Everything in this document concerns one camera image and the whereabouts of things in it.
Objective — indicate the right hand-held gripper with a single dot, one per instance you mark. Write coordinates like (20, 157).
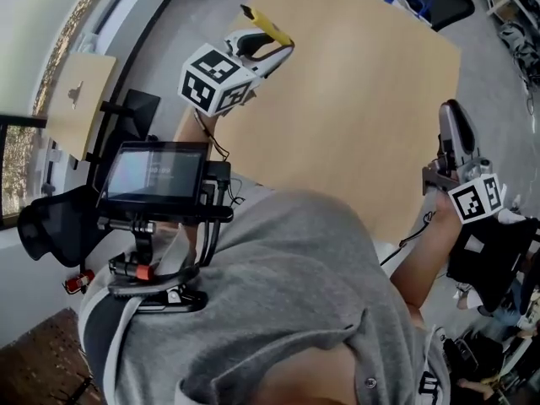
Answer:
(476, 198)

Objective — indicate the black chest-mounted screen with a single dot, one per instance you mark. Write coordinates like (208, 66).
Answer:
(152, 175)

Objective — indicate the black mesh office chair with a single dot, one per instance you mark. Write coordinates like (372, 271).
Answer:
(55, 226)

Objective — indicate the brown perforated board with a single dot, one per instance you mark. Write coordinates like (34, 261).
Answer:
(38, 361)

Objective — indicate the black battery box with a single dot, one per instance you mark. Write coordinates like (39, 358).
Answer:
(217, 179)

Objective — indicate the large light wooden table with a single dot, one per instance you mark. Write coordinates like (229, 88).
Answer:
(346, 112)

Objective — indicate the red fire extinguisher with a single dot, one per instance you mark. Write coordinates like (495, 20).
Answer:
(80, 282)

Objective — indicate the person's right forearm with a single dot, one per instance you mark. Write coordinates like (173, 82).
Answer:
(422, 260)

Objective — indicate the yellow marker pen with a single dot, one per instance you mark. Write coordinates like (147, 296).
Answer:
(268, 25)

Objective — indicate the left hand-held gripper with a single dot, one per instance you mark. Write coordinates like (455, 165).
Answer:
(211, 78)

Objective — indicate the black desk base panel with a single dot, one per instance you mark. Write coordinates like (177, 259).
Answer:
(143, 116)

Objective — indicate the small wooden side desk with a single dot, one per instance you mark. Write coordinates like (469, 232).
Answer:
(88, 120)

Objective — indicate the black screen mount clamp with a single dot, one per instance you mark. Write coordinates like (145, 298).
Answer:
(143, 243)

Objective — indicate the person's grey shirt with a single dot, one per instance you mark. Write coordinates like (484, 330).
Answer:
(274, 289)

